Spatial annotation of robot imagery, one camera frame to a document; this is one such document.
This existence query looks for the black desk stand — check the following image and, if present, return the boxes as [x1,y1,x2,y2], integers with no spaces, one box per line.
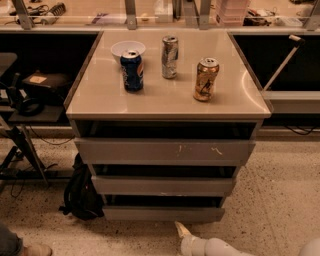
[0,124,73,198]

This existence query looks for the tan shoe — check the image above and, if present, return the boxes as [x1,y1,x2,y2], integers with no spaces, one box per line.
[21,244,52,256]

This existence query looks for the black backpack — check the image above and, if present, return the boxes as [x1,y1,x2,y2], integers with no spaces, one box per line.
[59,154,104,220]

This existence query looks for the blue Pepsi can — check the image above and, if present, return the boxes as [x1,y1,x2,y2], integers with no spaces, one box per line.
[120,50,143,92]

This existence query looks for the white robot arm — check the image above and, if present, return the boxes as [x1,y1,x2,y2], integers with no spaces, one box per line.
[175,221,320,256]

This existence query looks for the grey bottom drawer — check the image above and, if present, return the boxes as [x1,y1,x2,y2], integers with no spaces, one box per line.
[103,195,225,222]

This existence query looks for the white bowl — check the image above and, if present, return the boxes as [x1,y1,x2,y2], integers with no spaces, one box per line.
[111,41,146,63]

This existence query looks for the grey trouser leg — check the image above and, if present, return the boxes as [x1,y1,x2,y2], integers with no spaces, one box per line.
[0,223,23,256]

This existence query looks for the grey drawer cabinet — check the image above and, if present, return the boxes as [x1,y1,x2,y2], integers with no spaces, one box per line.
[63,29,275,224]

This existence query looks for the black headphones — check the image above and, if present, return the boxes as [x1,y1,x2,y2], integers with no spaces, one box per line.
[6,73,44,117]

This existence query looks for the grey drawer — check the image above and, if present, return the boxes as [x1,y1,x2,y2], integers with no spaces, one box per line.
[103,195,225,222]
[75,121,256,166]
[89,164,237,197]

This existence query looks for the silver crushed can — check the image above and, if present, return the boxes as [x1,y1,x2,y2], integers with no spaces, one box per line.
[162,35,178,79]

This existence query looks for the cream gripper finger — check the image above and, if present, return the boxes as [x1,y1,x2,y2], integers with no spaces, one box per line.
[175,221,191,238]

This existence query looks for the grey top drawer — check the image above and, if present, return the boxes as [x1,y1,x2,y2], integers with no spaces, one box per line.
[75,121,256,166]

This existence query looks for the grey middle drawer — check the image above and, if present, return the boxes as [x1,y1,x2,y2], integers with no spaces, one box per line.
[89,164,237,197]

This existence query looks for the pink plastic container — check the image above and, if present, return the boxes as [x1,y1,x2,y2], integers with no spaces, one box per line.
[216,0,251,27]

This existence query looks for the gold dented can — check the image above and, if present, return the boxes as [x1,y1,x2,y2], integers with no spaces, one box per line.
[193,57,220,102]

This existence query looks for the black box with label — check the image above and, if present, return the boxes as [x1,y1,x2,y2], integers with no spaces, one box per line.
[22,72,72,106]

